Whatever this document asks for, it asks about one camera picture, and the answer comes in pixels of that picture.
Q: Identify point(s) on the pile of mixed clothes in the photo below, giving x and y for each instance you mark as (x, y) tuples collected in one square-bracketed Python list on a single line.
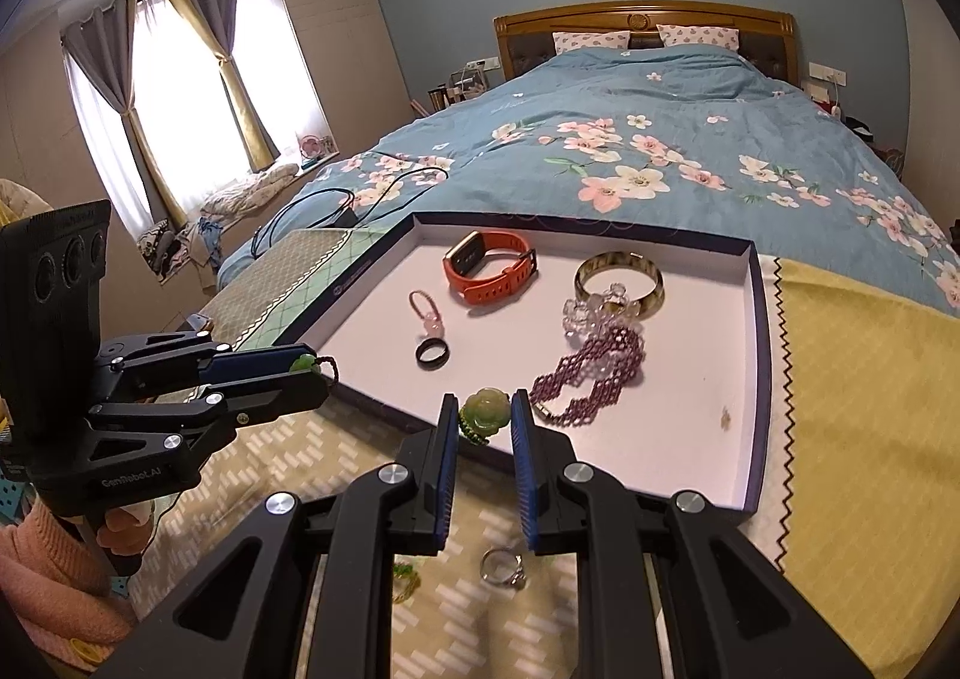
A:
[(176, 247)]

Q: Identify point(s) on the dark blue shallow box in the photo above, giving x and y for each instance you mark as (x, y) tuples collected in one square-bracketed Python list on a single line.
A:
[(675, 386)]

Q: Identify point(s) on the green jade pendant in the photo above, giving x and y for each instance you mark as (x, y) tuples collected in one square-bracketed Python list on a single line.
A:
[(484, 409)]

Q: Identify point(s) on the tortoiseshell bangle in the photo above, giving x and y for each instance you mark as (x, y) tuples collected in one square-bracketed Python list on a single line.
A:
[(616, 258)]

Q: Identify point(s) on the grey and yellow curtain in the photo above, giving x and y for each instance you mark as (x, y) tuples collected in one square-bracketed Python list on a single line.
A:
[(217, 33), (112, 94)]

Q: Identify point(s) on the small pink fan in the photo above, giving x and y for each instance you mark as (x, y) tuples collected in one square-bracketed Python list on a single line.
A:
[(311, 150)]

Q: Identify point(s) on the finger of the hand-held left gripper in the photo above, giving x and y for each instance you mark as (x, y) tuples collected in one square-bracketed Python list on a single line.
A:
[(270, 400), (247, 364)]

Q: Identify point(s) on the pile of light blankets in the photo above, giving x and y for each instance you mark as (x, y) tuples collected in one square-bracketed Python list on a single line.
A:
[(247, 191)]

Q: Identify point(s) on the white wall socket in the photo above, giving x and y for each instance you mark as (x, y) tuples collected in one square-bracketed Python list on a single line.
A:
[(826, 73), (481, 63)]

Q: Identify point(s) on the white patterned pillow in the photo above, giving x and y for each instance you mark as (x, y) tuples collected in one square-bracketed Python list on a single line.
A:
[(592, 41), (697, 36)]

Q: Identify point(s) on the person's left hand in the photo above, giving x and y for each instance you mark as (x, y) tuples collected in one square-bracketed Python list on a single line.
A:
[(124, 525)]

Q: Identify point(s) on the pink charm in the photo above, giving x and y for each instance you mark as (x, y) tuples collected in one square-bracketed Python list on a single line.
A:
[(433, 326)]

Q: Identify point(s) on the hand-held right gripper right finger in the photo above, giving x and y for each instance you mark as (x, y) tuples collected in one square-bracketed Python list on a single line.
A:
[(525, 469)]

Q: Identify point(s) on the wooden headboard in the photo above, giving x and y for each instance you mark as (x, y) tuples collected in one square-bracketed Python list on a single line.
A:
[(645, 18)]

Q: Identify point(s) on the blue floral duvet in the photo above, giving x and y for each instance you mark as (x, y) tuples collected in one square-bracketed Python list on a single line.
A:
[(675, 109)]

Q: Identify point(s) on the beige built-in wardrobe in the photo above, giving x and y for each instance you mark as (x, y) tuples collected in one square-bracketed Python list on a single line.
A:
[(922, 48)]

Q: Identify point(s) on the cluster of cosmetics bottles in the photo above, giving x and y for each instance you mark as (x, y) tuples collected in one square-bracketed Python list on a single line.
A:
[(457, 90)]

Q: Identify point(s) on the wooden nightstand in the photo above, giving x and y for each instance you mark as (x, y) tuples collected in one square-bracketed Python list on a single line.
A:
[(862, 127)]

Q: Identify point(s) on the person's left forearm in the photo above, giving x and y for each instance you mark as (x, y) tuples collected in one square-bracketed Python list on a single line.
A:
[(45, 574)]

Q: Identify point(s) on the white sheer curtain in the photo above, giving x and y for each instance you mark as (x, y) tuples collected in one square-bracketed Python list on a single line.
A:
[(172, 86)]

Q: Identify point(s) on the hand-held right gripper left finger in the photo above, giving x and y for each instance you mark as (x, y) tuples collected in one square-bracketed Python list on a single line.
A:
[(448, 469)]

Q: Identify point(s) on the orange smartwatch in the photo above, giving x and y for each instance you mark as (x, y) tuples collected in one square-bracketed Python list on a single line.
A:
[(459, 266)]

